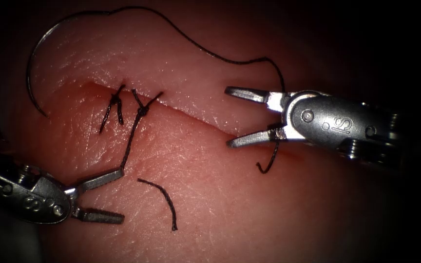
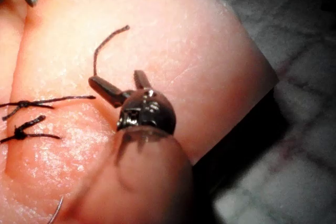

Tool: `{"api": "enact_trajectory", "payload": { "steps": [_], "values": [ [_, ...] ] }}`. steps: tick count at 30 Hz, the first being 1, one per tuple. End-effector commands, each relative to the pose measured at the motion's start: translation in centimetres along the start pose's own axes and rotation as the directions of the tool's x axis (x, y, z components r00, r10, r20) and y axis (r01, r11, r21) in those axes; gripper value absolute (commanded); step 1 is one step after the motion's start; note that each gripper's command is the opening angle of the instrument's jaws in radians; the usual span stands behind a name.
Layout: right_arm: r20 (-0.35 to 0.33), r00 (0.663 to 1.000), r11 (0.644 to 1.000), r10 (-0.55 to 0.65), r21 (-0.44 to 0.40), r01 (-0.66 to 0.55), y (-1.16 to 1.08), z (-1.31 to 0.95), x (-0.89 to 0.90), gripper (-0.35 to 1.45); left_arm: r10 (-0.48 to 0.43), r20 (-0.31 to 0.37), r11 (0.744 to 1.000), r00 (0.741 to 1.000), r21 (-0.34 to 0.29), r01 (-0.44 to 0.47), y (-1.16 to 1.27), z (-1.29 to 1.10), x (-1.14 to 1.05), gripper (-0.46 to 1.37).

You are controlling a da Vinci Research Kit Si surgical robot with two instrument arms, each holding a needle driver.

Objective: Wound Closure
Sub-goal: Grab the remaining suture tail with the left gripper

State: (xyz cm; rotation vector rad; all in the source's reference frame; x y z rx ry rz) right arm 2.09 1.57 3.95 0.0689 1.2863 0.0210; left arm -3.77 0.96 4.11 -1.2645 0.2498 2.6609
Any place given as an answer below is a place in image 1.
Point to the right arm needle driver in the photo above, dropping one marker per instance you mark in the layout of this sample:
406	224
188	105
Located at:
342	124

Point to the curved steel needle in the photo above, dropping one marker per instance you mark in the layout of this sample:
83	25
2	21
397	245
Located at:
30	60

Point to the tissue pad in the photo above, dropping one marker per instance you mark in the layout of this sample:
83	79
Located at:
210	190

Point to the short cut black thread piece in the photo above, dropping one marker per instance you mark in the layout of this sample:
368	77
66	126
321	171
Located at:
166	199

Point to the left arm needle driver jaw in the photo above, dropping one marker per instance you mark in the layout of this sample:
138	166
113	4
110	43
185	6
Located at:
101	216
101	179

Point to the black stitching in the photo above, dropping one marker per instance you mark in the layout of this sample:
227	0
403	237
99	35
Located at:
141	110

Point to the right arm needle driver jaw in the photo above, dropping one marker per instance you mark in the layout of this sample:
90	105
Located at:
250	138
250	95

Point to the left arm needle driver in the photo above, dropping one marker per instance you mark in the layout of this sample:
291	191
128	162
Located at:
31	197

